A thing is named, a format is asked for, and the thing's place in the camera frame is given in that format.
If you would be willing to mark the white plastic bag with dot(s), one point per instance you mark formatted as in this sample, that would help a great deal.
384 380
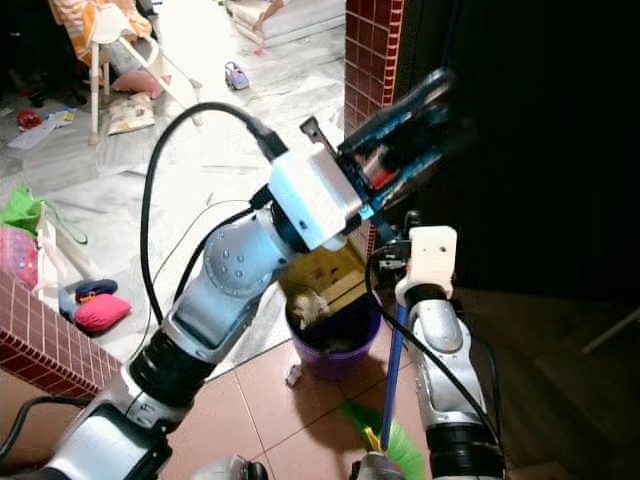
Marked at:
57 255

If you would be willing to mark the red tiled pillar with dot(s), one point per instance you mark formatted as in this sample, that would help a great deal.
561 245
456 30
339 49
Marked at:
372 50

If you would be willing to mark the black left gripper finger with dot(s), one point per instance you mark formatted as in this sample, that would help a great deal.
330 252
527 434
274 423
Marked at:
405 105
430 150

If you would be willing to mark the silver robot left leg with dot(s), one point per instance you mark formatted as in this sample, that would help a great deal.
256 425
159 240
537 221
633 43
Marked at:
230 469

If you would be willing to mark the green bag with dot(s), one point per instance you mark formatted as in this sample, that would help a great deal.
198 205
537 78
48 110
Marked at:
22 210

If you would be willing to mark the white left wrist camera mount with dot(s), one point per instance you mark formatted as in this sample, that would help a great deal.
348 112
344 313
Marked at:
310 195

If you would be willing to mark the brown cardboard box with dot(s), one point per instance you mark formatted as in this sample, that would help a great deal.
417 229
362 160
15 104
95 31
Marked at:
335 275

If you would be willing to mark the red tiled low wall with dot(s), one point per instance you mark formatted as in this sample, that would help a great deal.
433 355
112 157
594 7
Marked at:
35 340

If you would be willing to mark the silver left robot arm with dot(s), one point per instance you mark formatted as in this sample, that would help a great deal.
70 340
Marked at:
230 265

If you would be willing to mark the silver robot right leg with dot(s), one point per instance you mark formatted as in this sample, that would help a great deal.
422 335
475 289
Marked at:
378 468

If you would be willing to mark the pink patterned bag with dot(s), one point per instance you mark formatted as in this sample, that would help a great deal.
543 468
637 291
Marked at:
15 258

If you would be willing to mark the white folding chair frame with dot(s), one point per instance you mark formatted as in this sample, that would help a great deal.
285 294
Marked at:
108 30

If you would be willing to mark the silver robot leg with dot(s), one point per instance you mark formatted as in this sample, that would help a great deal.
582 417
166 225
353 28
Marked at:
378 468
230 469

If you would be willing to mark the red floor toy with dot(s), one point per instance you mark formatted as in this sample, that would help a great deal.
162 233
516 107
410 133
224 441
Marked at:
28 120

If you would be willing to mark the blue toy car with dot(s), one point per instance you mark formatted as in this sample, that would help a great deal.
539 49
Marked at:
237 76

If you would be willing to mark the small white floor scrap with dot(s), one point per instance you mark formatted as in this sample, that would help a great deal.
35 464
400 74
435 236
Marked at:
294 374

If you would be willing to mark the floor mattress with patterned sheet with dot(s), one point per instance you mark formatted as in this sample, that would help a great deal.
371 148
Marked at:
290 16

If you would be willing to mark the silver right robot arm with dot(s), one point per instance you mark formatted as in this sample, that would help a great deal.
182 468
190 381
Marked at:
445 360

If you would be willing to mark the cream patterned cushion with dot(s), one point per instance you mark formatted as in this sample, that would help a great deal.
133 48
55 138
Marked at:
132 115

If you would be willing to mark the bright pink floor cushion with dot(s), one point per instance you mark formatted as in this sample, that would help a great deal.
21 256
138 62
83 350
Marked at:
102 313

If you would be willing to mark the white paper booklet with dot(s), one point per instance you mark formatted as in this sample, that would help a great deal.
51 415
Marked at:
50 128

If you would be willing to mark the purple plastic bucket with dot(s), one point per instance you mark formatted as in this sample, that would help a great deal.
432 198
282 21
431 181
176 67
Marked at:
345 350

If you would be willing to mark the beige right wrist camera mount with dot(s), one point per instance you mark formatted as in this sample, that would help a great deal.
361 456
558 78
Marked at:
428 255

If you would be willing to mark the pink cushion under chair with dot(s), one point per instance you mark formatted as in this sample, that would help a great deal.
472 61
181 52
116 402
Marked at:
138 84

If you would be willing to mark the orange striped cloth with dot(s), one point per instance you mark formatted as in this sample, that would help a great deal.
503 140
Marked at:
75 22

